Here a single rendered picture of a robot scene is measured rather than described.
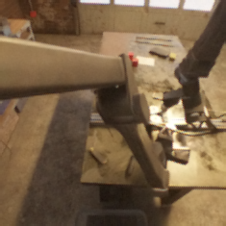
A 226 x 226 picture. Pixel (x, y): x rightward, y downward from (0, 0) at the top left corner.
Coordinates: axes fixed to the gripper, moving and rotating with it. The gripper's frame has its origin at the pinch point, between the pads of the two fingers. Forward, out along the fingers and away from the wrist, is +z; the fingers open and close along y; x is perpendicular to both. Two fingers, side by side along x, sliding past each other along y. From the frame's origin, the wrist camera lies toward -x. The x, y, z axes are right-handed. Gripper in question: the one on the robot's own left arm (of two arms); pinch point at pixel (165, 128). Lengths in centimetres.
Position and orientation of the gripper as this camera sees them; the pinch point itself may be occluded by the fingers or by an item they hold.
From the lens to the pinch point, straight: 79.1
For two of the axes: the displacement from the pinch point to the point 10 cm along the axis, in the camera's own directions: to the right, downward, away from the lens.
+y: 0.4, -6.4, -7.6
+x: -9.5, -2.7, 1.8
